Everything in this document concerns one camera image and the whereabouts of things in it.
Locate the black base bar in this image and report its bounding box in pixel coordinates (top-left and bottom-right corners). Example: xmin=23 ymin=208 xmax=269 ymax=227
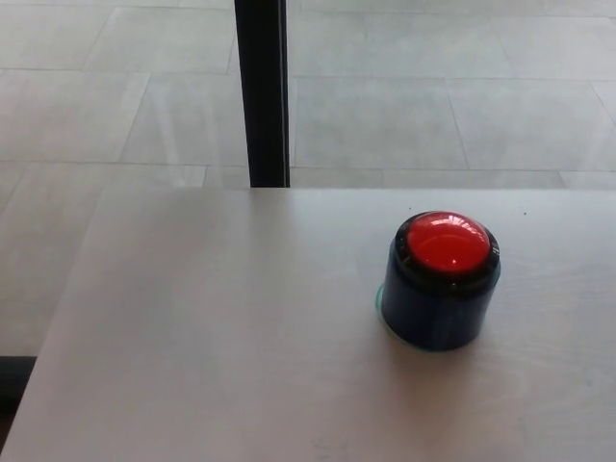
xmin=0 ymin=355 xmax=39 ymax=419

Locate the black vertical frame post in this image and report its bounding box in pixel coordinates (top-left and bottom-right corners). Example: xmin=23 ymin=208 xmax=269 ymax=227
xmin=233 ymin=0 xmax=292 ymax=189

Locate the red push button, blue base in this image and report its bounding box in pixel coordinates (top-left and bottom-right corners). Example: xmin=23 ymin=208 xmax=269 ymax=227
xmin=373 ymin=238 xmax=502 ymax=355

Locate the red dome push button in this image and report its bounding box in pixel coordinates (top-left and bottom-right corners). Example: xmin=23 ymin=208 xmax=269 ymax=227
xmin=394 ymin=210 xmax=501 ymax=291

